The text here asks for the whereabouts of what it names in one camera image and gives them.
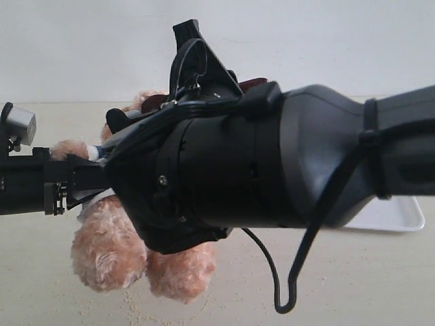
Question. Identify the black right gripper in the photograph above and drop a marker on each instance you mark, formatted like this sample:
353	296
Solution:
185	184

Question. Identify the white plastic tray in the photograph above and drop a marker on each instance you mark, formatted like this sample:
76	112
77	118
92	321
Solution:
400	214

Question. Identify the dark red wooden spoon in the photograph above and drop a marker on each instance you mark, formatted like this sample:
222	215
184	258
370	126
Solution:
154	101

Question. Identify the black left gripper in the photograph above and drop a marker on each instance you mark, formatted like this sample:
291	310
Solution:
37	183

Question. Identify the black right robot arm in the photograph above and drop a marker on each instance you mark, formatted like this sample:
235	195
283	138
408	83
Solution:
321	155

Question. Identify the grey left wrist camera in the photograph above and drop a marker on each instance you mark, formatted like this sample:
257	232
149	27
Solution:
20	126

